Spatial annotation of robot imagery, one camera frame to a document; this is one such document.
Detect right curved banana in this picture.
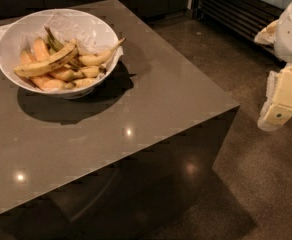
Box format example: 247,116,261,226
79,38,125,66

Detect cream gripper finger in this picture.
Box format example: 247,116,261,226
254,20,278,45
257,64,292,131

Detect dark slatted cabinet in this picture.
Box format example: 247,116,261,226
191,0,292,57

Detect white bowl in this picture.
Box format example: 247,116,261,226
0,19,106,90

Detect orange banana bottom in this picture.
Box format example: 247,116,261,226
20,50,74,91

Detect orange banana back left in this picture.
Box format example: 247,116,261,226
33,37,50,61

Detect middle banana under top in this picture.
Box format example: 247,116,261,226
49,67,84,82

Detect orange banana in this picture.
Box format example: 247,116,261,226
20,50,74,91
33,37,50,61

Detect small banana front right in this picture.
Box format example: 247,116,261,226
72,78,96,88

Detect long top banana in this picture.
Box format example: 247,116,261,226
14,42,78,77

